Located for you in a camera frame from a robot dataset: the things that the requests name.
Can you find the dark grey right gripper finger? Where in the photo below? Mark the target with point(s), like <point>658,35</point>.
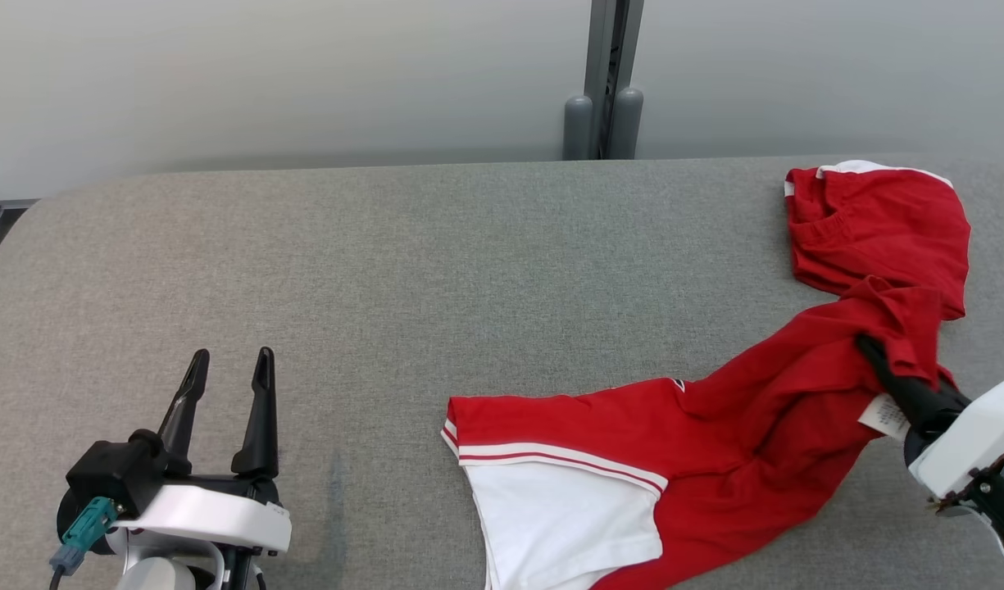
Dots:
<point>911,397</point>

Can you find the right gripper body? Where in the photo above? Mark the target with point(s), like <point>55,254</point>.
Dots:
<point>1001,492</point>

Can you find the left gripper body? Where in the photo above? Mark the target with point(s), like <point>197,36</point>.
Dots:
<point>161,574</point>

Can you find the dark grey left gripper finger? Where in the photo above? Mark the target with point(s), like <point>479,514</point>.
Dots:
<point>260,426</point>
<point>186,410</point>

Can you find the red shorts with white stripe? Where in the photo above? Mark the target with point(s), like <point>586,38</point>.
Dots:
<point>879,221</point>

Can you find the red t-shirt with white sleeves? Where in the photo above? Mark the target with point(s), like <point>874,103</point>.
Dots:
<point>715,459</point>

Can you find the grey rounded cylinder foot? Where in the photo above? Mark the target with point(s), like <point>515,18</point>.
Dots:
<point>578,131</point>
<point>626,123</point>

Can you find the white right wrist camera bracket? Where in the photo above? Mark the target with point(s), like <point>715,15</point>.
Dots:
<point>977,426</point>

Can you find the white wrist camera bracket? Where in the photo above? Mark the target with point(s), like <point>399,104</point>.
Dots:
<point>215,516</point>
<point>977,426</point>

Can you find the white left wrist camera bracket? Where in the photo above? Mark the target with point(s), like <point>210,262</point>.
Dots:
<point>215,516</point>

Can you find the teal left camera connector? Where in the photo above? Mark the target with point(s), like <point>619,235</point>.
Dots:
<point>88,528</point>

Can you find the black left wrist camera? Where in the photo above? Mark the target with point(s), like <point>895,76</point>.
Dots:
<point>112,471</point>

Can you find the grey metal partition post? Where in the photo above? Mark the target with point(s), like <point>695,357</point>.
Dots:
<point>600,49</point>

